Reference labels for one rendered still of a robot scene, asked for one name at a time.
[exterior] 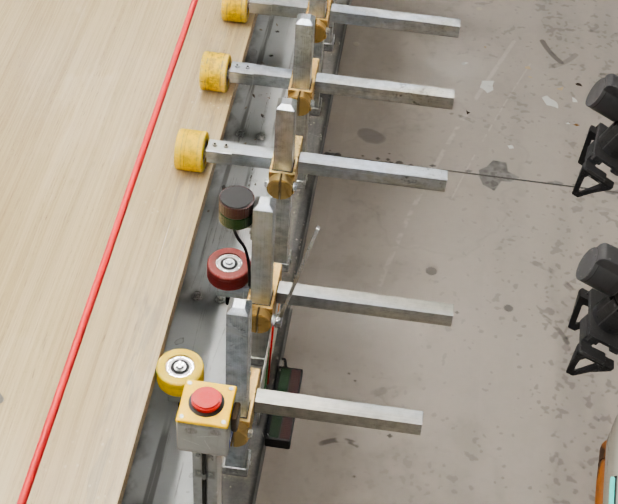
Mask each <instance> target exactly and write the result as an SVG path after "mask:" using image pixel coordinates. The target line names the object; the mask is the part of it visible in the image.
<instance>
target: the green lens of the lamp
mask: <svg viewBox="0 0 618 504"><path fill-rule="evenodd" d="M252 220H253V213H252V214H251V215H250V216H249V217H247V218H245V219H242V220H232V219H229V218H226V217H225V216H224V215H222V214H221V212H220V210H219V221H220V223H221V224H222V225H223V226H224V227H226V228H228V229H231V230H242V229H245V228H248V227H249V226H250V225H251V224H252Z"/></svg>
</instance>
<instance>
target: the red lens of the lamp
mask: <svg viewBox="0 0 618 504"><path fill-rule="evenodd" d="M229 187H232V186H229ZM229 187H226V188H225V189H227V188H229ZM241 187H244V186H241ZM244 188H246V189H248V190H249V191H250V192H251V193H252V194H253V200H252V202H251V204H250V205H248V207H244V208H242V209H232V208H228V207H227V206H225V205H224V204H223V203H222V201H221V199H220V197H221V194H222V192H223V191H224V190H225V189H223V190H222V191H221V192H220V194H219V210H220V212H221V214H222V215H224V216H225V217H227V218H230V219H236V220H238V219H244V218H247V217H248V216H250V215H251V214H252V213H253V207H254V203H255V196H254V193H253V192H252V191H251V190H250V189H249V188H247V187H244Z"/></svg>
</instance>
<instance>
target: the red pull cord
mask: <svg viewBox="0 0 618 504"><path fill-rule="evenodd" d="M197 2H198V0H192V1H191V3H190V6H189V9H188V12H187V15H186V18H185V21H184V24H183V26H182V29H181V32H180V35H179V38H178V41H177V44H176V47H175V49H174V52H173V55H172V58H171V61H170V64H169V67H168V70H167V72H166V75H165V78H164V81H163V84H162V87H161V90H160V93H159V95H158V98H157V101H156V104H155V107H154V110H153V113H152V116H151V118H150V121H149V124H148V127H147V130H146V133H145V136H144V139H143V141H142V144H141V147H140V150H139V153H138V156H137V159H136V162H135V164H134V167H133V170H132V173H131V176H130V179H129V182H128V185H127V187H126V190H125V193H124V196H123V199H122V202H121V205H120V208H119V210H118V213H117V216H116V219H115V222H114V225H113V228H112V231H111V233H110V236H109V239H108V242H107V245H106V248H105V251H104V254H103V256H102V259H101V262H100V265H99V268H98V271H97V274H96V277H95V279H94V282H93V285H92V288H91V291H90V294H89V297H88V300H87V302H86V305H85V308H84V311H83V314H82V317H81V320H80V322H79V325H78V328H77V331H76V334H75V337H74V340H73V343H72V345H71V348H70V351H69V354H68V357H67V360H66V363H65V366H64V368H63V371H62V374H61V377H60V380H59V383H58V386H57V389H56V391H55V394H54V397H53V400H52V403H51V406H50V409H49V412H48V414H47V417H46V420H45V423H44V426H43V429H42V432H41V435H40V437H39V440H38V443H37V446H36V449H35V452H34V455H33V458H32V460H31V463H30V466H29V469H28V472H27V475H26V478H25V481H24V483H23V486H22V489H21V492H20V495H19V498H18V501H17V504H26V503H27V500H28V497H29V494H30V492H31V489H32V486H33V483H34V480H35V477H36V474H37V471H38V468H39V465H40V462H41V459H42V456H43V453H44V451H45V448H46V445H47V442H48V439H49V436H50V433H51V430H52V427H53V424H54V421H55V418H56V415H57V412H58V410H59V407H60V404H61V401H62V398H63V395H64V392H65V389H66V386H67V383H68V380H69V377H70V374H71V371H72V369H73V366H74V363H75V360H76V357H77V354H78V351H79V348H80V345H81V342H82V339H83V336H84V333H85V330H86V327H87V325H88V322H89V319H90V316H91V313H92V310H93V307H94V304H95V301H96V298H97V295H98V292H99V289H100V286H101V284H102V281H103V278H104V275H105V272H106V269H107V266H108V263H109V260H110V257H111V254H112V251H113V248H114V245H115V243H116V240H117V237H118V234H119V231H120V228H121V225H122V222H123V219H124V216H125V213H126V210H127V207H128V204H129V202H130V199H131V196H132V193H133V190H134V187H135V184H136V181H137V178H138V175H139V172H140V169H141V166H142V163H143V161H144V158H145V155H146V152H147V149H148V146H149V143H150V140H151V137H152V134H153V131H154V128H155V125H156V122H157V120H158V117H159V114H160V111H161V108H162V105H163V102H164V99H165V96H166V93H167V90H168V87H169V84H170V81H171V79H172V76H173V73H174V70H175V67H176V64H177V61H178V58H179V55H180V52H181V49H182V46H183V43H184V40H185V38H186V35H187V32H188V29H189V26H190V23H191V20H192V17H193V14H194V11H195V8H196V5H197Z"/></svg>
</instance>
